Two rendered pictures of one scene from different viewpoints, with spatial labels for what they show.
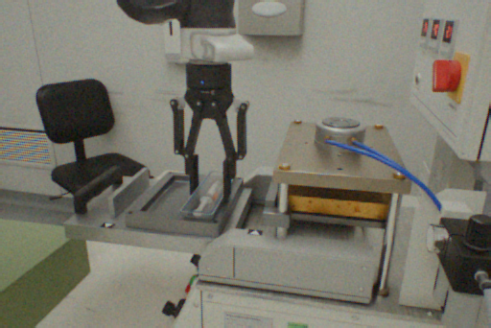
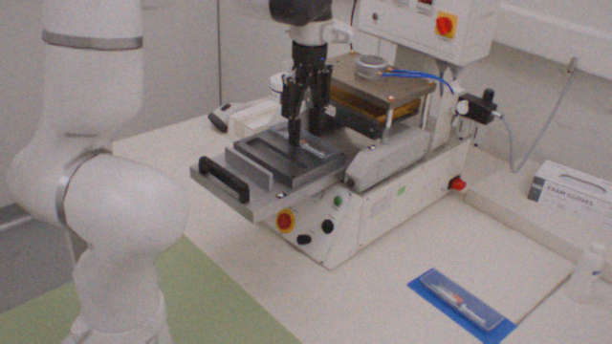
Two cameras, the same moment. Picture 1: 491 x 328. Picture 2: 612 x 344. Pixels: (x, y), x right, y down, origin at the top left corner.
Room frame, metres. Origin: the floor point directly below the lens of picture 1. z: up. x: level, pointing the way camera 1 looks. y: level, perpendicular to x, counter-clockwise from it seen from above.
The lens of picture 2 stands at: (0.08, 0.99, 1.61)
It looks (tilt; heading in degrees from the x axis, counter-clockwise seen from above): 32 degrees down; 301
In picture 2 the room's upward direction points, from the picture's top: 4 degrees clockwise
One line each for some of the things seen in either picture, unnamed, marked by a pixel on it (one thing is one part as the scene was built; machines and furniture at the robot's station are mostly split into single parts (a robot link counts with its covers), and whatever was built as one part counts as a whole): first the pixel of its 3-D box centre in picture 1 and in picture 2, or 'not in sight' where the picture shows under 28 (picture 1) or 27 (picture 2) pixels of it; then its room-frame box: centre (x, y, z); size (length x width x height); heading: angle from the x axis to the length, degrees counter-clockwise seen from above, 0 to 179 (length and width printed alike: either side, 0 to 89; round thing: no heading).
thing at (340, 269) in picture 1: (278, 262); (386, 158); (0.51, -0.06, 0.96); 0.26 x 0.05 x 0.07; 78
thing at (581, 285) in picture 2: not in sight; (587, 270); (0.03, -0.14, 0.82); 0.05 x 0.05 x 0.14
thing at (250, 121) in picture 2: not in sight; (262, 126); (1.02, -0.27, 0.80); 0.19 x 0.13 x 0.09; 75
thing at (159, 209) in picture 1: (190, 199); (289, 152); (0.68, 0.08, 0.98); 0.20 x 0.17 x 0.03; 168
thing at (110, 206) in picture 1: (166, 202); (273, 163); (0.69, 0.13, 0.97); 0.30 x 0.22 x 0.08; 78
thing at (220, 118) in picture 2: not in sight; (237, 112); (1.15, -0.30, 0.79); 0.20 x 0.08 x 0.08; 75
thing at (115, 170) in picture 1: (100, 187); (223, 178); (0.72, 0.26, 0.99); 0.15 x 0.02 x 0.04; 168
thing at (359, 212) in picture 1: (335, 171); (370, 92); (0.62, -0.17, 1.07); 0.22 x 0.17 x 0.10; 168
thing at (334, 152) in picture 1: (357, 165); (382, 83); (0.60, -0.20, 1.08); 0.31 x 0.24 x 0.13; 168
